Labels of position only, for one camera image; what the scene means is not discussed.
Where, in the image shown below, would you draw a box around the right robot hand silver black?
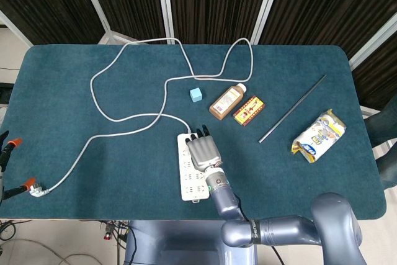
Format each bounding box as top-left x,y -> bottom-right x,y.
185,124 -> 224,173

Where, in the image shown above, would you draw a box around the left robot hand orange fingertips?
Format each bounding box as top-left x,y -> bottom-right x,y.
0,130 -> 37,205

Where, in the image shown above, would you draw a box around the white power strip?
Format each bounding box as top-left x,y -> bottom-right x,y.
177,132 -> 212,204

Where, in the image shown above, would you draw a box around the black box on floor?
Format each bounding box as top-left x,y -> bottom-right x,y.
0,83 -> 13,104

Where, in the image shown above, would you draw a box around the brown bottle white cap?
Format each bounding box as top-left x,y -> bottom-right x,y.
209,83 -> 248,121

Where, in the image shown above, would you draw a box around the light blue cube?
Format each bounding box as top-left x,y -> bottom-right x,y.
189,87 -> 203,103

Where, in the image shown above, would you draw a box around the red yellow printed box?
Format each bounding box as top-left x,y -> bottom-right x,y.
232,95 -> 267,127

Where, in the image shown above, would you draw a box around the teal table mat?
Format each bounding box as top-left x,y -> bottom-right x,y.
0,43 -> 387,221

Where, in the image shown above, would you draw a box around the blue-grey robot torso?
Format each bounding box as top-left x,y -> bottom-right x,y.
123,220 -> 258,265

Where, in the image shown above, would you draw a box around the dark metal rod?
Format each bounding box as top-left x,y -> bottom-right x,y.
258,74 -> 328,144

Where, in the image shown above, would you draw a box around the white yellow blue snack bag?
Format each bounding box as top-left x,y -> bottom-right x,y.
290,109 -> 347,164

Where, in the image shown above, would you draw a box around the dark grey rounded object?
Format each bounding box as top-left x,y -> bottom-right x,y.
363,94 -> 397,190

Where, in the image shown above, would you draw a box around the white power strip cable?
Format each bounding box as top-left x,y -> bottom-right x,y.
29,37 -> 254,198

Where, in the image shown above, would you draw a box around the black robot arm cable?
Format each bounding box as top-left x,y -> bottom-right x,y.
233,194 -> 252,223

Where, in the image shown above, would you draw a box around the tangled floor cables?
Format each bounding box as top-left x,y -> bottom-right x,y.
0,220 -> 137,265

